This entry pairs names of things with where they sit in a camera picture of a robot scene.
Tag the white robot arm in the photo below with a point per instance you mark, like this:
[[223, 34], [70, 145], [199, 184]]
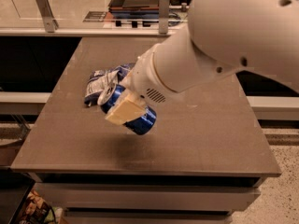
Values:
[[220, 38]]

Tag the crumpled blue white chip bag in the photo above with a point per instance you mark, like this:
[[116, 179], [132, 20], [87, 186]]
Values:
[[100, 79]]

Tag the metal glass bracket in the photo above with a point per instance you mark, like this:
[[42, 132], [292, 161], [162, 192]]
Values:
[[163, 16], [50, 24]]

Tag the grey table with drawers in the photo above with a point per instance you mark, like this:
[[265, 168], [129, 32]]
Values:
[[204, 159]]

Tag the blue pepsi can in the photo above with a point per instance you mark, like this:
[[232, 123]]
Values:
[[108, 99]]

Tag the snack bags on floor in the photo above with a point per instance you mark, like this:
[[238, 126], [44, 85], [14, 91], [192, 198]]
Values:
[[36, 210]]

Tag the left metal glass bracket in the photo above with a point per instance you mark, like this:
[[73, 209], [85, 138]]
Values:
[[50, 24]]

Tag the middle metal glass bracket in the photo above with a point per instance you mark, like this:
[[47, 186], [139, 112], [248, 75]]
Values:
[[163, 16]]

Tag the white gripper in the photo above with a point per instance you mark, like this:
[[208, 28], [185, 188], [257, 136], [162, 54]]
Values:
[[142, 77]]

